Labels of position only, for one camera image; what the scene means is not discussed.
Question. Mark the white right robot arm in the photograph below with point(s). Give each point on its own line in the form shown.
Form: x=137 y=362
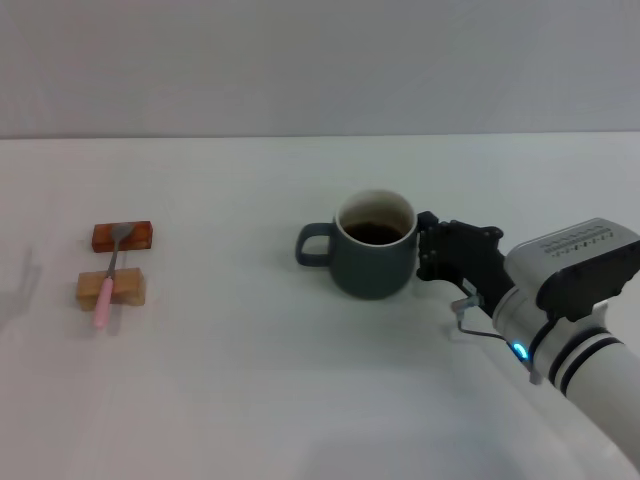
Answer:
x=590 y=390

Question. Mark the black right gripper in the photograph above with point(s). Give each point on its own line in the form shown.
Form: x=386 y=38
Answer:
x=475 y=255

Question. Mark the grey ceramic mug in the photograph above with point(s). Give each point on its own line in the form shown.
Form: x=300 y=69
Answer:
x=370 y=267

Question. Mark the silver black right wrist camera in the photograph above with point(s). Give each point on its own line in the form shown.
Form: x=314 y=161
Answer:
x=575 y=255

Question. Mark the dark coffee liquid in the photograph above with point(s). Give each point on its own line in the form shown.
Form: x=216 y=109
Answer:
x=375 y=233

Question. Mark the reddish brown wooden block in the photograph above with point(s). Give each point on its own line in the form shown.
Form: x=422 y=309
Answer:
x=142 y=235

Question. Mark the light wooden spoon rest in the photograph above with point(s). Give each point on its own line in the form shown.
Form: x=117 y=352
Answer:
x=131 y=285

